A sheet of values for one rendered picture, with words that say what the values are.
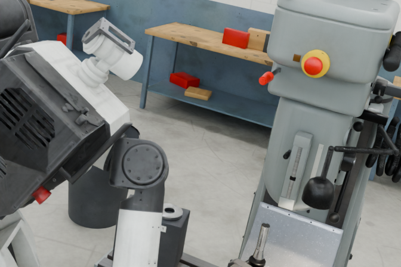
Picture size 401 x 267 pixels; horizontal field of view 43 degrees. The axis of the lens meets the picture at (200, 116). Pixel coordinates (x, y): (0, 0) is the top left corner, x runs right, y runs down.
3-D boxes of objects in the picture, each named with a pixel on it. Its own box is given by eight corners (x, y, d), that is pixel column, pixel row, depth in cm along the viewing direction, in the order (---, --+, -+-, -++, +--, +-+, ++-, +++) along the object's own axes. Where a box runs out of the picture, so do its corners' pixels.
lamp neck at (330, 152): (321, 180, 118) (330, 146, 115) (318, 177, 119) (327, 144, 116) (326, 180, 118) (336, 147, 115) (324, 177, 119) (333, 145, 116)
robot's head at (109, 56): (117, 93, 108) (144, 64, 105) (77, 66, 102) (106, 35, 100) (114, 77, 113) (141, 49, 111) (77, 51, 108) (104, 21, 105)
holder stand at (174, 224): (173, 275, 170) (182, 224, 163) (111, 257, 174) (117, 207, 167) (182, 254, 182) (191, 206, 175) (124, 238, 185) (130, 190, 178)
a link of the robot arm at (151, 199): (161, 213, 100) (168, 144, 102) (115, 208, 100) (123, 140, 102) (163, 213, 111) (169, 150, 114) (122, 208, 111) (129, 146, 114)
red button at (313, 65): (318, 78, 109) (323, 60, 107) (301, 73, 110) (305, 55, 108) (321, 75, 112) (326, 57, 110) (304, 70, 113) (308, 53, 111)
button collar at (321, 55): (324, 81, 111) (332, 54, 109) (298, 74, 113) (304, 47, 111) (326, 78, 113) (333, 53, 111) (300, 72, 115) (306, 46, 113)
